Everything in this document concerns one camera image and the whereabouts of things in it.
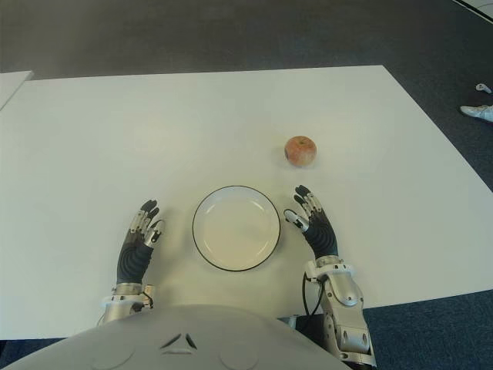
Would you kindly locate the white plate with black rim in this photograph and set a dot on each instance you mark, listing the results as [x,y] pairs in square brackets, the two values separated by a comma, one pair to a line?
[237,229]

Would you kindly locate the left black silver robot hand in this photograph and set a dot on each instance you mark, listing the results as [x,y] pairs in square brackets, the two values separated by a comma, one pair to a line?
[133,262]

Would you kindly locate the white shoe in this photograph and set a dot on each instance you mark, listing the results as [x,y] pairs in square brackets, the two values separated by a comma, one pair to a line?
[477,112]

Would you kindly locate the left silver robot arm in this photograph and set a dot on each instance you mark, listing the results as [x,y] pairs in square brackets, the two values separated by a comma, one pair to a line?
[119,308]

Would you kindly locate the white handheld controller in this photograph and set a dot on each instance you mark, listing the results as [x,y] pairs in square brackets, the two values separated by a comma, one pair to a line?
[483,88]

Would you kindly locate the white side table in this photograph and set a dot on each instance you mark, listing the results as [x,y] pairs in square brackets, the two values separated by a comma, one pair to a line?
[11,86]

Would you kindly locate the red yellow apple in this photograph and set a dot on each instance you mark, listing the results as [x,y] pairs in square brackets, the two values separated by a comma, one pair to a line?
[300,151]

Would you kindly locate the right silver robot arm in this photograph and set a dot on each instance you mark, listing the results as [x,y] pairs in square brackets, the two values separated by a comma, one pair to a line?
[343,289]

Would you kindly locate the grey robot torso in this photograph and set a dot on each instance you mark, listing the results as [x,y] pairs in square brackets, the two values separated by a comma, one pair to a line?
[177,339]

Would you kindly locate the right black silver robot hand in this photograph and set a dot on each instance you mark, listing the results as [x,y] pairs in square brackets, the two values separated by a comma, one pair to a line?
[321,235]

